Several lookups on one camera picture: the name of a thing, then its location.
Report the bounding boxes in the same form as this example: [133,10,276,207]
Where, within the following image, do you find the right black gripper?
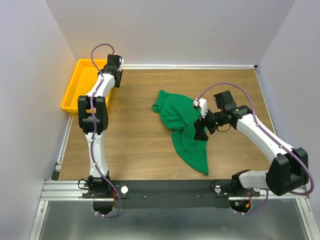
[192,104,225,142]

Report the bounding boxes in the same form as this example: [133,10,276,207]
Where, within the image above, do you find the green t shirt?
[152,90,209,176]

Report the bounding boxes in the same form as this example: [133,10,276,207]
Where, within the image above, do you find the yellow plastic tray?
[60,58,99,113]

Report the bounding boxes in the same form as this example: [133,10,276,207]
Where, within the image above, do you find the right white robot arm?
[193,90,309,196]

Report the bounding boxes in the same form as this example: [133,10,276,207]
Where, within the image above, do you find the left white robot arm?
[77,54,123,198]

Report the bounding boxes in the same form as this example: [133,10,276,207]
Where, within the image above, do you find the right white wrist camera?
[193,98,209,118]

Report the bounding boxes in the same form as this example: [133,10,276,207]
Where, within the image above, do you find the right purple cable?
[197,82,315,216]

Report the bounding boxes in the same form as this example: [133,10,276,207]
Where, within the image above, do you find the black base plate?
[78,178,259,211]

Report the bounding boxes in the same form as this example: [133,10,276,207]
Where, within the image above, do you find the aluminium frame rail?
[40,180,83,201]

